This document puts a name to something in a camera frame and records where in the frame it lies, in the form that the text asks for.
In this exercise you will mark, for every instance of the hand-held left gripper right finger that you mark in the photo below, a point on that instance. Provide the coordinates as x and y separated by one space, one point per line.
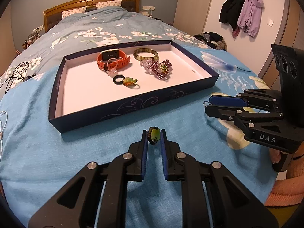
163 154

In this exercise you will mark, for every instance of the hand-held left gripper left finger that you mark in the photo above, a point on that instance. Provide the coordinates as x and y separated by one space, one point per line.
144 152

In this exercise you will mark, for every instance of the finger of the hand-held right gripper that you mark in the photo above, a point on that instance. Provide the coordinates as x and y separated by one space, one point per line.
225 101
220 111

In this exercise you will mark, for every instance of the dark blue box tray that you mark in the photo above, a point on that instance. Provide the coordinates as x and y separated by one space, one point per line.
95 95

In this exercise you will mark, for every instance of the person's right forearm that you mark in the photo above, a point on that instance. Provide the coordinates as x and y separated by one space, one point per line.
287 190

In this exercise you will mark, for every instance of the person's right hand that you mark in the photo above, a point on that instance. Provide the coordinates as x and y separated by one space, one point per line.
275 157

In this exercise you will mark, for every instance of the pile of dark clothes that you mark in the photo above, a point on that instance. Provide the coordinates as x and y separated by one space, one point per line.
213 38

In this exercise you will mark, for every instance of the maroon garment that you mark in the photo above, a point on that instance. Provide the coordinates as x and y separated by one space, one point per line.
235 32

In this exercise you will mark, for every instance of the black jacket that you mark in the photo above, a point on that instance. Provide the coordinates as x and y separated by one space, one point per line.
231 11

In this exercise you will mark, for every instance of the purple jacket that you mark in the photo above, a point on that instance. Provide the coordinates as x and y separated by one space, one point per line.
250 14

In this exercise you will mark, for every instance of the gold tortoiseshell bangle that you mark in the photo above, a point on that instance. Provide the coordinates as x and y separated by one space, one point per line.
144 57

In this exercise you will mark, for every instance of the wooden door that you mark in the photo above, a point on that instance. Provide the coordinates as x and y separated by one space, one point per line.
285 28

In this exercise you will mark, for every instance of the beige wardrobe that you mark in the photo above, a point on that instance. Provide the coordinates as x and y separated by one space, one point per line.
192 4

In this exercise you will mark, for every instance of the orange smartwatch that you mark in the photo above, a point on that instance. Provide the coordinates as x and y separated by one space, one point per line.
109 54

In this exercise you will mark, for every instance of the light blue flower blanket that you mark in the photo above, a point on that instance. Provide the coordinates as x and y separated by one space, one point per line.
35 147

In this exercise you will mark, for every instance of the grey-blue floral duvet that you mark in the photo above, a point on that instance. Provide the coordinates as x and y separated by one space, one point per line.
83 28

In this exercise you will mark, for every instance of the white earphones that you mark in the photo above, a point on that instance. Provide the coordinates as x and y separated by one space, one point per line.
2 136

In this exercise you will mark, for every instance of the floral pillow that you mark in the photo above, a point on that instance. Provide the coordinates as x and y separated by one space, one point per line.
73 11
108 4

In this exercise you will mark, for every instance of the nightstand clutter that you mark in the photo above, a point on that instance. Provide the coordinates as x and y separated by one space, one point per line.
30 40

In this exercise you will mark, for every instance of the wooden bed headboard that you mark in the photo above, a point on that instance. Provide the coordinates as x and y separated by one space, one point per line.
95 0

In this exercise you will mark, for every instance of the white light switch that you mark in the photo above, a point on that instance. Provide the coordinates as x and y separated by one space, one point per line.
269 22

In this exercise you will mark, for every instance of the white wall socket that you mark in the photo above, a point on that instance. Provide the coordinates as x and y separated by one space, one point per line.
148 7
39 28

